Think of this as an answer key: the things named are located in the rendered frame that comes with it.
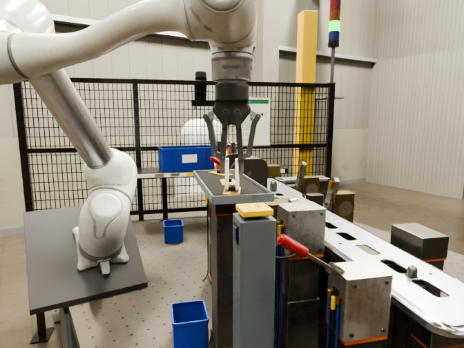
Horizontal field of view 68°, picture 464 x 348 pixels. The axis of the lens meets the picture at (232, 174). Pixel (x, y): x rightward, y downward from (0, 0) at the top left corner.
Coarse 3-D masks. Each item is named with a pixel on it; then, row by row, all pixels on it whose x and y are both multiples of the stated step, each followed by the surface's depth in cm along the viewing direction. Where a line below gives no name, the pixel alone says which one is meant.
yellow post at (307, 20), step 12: (300, 12) 222; (312, 12) 218; (300, 24) 222; (312, 24) 220; (300, 36) 223; (312, 36) 221; (300, 48) 223; (312, 48) 222; (300, 60) 224; (312, 60) 223; (300, 72) 225; (312, 72) 225; (312, 96) 227; (312, 108) 229; (300, 120) 228; (312, 120) 230; (300, 132) 230; (312, 132) 231; (300, 156) 232
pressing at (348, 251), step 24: (288, 192) 153; (336, 216) 116; (336, 240) 93; (360, 240) 93; (384, 240) 94; (384, 264) 78; (408, 264) 78; (408, 288) 67; (456, 288) 67; (408, 312) 60; (432, 312) 59; (456, 312) 59; (456, 336) 54
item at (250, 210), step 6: (240, 204) 68; (246, 204) 68; (252, 204) 68; (258, 204) 68; (264, 204) 68; (240, 210) 64; (246, 210) 64; (252, 210) 64; (258, 210) 64; (264, 210) 64; (270, 210) 64; (246, 216) 63; (252, 216) 63; (258, 216) 64
